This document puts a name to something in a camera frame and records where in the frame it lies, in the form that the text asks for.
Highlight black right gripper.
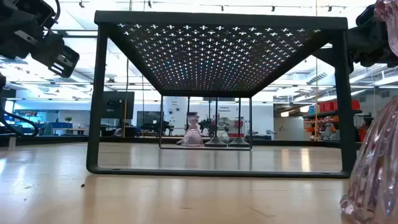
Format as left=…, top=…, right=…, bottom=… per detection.
left=312, top=26, right=379, bottom=74

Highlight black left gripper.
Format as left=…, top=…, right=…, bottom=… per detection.
left=30, top=30, right=80, bottom=78

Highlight pink ribbed glass candle holder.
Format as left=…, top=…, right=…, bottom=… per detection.
left=340, top=0, right=398, bottom=224
left=181, top=114, right=205, bottom=147

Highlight storage rack with red bins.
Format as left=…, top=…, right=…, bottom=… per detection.
left=303, top=99, right=371, bottom=142

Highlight distant red storage bins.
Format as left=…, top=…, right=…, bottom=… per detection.
left=228, top=120, right=245, bottom=138

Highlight black perforated metal shelf riser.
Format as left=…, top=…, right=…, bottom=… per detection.
left=86, top=10, right=358, bottom=179

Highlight white display panel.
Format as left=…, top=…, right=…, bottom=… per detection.
left=164, top=96, right=187, bottom=137

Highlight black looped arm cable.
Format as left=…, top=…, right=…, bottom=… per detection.
left=0, top=108, right=40, bottom=138

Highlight black wall monitor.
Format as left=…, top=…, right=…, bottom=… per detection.
left=103, top=91, right=136, bottom=119

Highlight yellow hanging cord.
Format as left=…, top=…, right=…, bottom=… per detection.
left=123, top=58, right=129, bottom=138

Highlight black aluminium table frame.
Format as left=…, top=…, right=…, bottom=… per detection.
left=0, top=134, right=364, bottom=150

